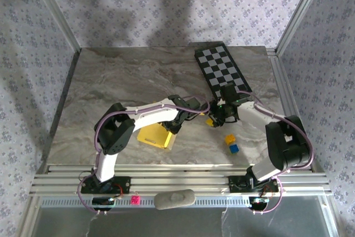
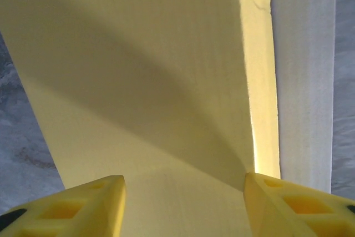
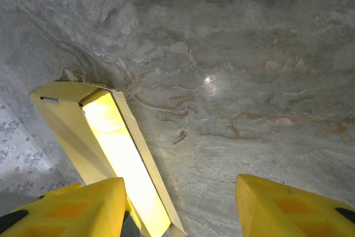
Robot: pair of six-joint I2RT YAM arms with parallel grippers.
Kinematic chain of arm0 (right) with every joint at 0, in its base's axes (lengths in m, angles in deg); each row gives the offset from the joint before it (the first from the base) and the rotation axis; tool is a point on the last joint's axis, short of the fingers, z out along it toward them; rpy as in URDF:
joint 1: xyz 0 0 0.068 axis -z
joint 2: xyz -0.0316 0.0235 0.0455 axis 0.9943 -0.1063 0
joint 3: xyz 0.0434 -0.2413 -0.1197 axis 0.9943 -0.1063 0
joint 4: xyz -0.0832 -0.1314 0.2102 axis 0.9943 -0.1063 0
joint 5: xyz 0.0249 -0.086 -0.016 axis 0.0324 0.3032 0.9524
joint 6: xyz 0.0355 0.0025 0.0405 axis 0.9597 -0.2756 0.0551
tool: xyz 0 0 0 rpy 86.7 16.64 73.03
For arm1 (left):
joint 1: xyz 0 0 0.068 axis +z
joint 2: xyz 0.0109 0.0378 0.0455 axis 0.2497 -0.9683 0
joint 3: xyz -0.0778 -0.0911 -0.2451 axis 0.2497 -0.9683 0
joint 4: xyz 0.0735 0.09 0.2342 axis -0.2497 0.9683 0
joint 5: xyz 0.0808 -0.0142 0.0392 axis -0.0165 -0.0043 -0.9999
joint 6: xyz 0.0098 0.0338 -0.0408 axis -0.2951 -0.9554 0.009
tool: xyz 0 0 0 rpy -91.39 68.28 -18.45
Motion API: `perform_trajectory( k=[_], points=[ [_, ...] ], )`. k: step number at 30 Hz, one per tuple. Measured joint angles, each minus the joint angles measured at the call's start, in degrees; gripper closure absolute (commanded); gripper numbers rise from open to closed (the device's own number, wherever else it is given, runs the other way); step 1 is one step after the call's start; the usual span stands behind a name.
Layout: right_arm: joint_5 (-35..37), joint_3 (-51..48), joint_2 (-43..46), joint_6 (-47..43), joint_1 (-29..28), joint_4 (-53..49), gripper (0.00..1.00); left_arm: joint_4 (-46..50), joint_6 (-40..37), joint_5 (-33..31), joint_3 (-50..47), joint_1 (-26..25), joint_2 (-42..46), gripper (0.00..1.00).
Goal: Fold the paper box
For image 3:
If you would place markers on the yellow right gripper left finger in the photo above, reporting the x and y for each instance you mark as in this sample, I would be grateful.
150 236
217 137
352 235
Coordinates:
69 212

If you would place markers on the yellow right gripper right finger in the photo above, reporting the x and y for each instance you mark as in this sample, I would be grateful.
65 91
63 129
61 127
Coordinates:
291 212

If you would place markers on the yellow white paper box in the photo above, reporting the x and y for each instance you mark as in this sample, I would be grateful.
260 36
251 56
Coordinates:
69 115

